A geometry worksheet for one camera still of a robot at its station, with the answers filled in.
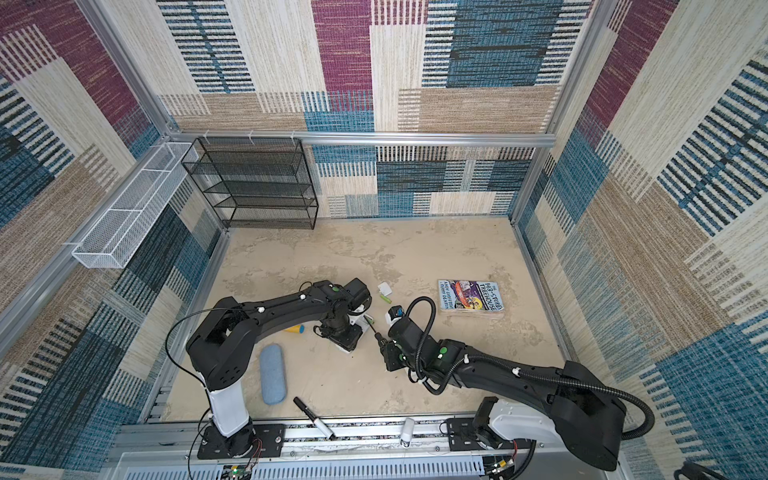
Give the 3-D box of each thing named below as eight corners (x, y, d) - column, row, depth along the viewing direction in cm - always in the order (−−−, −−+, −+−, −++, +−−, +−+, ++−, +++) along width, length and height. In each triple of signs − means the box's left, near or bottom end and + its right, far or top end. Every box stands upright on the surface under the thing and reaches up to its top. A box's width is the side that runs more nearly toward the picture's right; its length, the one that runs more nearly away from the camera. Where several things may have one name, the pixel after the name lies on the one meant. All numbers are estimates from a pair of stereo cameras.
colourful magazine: (439, 311, 97) (441, 306, 94) (436, 284, 103) (437, 279, 101) (501, 311, 97) (504, 306, 94) (494, 284, 103) (497, 279, 101)
